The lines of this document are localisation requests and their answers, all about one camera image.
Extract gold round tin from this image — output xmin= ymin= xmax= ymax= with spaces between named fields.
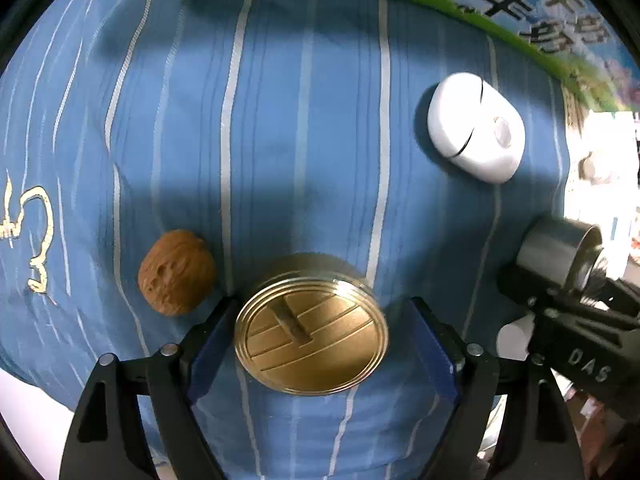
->
xmin=234 ymin=253 xmax=389 ymax=397

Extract white computer mouse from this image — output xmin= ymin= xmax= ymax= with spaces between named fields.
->
xmin=427 ymin=73 xmax=526 ymax=184

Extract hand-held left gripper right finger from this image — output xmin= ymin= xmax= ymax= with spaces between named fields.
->
xmin=409 ymin=297 xmax=586 ymax=480

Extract grey metal cylinder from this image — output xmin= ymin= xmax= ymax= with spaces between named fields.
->
xmin=515 ymin=215 xmax=605 ymax=297

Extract brown walnut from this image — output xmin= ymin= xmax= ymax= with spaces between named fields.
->
xmin=138 ymin=229 xmax=217 ymax=317

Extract printed cardboard box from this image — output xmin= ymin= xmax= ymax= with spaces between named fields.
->
xmin=150 ymin=0 xmax=640 ymax=111

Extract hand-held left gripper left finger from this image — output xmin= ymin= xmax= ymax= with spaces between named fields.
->
xmin=58 ymin=296 xmax=241 ymax=480

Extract blue striped cloth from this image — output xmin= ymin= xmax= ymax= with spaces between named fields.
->
xmin=0 ymin=0 xmax=571 ymax=480

